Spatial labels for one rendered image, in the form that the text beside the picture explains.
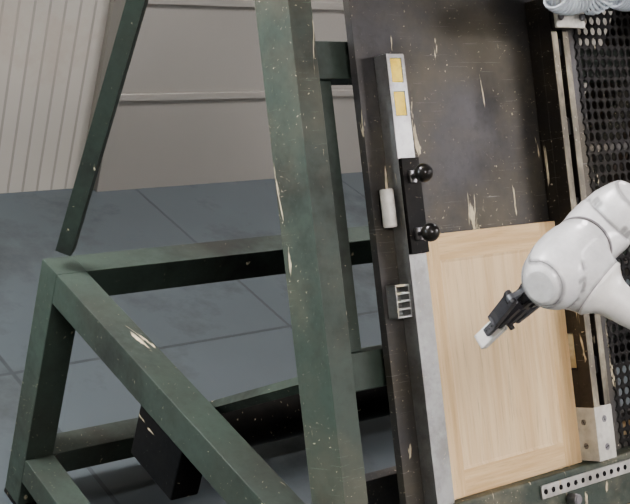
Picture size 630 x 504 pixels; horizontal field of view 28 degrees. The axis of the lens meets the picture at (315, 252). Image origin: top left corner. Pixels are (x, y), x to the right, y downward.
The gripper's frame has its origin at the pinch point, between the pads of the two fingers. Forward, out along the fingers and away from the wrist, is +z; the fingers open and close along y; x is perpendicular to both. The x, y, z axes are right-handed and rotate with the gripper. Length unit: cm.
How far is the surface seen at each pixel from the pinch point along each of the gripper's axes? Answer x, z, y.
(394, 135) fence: -50, 4, -10
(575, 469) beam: 18, 43, -52
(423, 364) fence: -8.9, 28.8, -10.0
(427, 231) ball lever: -26.6, 5.2, -5.0
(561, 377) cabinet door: -1, 35, -54
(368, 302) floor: -121, 210, -186
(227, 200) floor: -210, 253, -179
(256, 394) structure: -26, 65, 4
